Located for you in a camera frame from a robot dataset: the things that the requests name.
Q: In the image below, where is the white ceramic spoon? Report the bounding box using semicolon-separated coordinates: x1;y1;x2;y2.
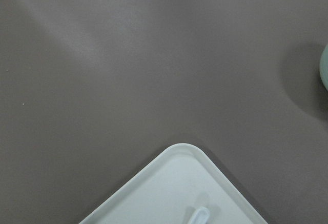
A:
187;207;210;224

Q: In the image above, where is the mint green bowl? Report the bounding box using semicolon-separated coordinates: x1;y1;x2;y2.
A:
319;45;328;90

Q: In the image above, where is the cream rectangular tray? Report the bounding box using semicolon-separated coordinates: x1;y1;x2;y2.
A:
83;143;265;223

